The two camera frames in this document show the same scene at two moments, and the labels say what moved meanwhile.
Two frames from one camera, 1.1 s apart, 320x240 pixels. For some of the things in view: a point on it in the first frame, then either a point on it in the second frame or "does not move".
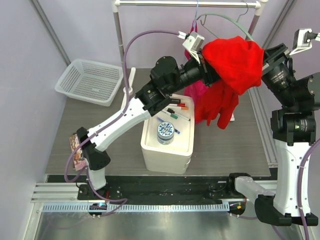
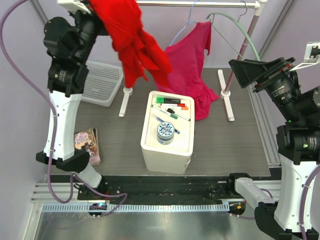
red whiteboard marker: [179, 104] does not move
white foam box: [167, 137] does not move
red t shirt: [238, 62] → [139, 52]
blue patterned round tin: [165, 132] does not move
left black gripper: [206, 74] → [92, 17]
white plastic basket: [91, 82] does not move
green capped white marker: [175, 116] does not move
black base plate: [164, 189] does not move
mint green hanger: [231, 19] → [257, 55]
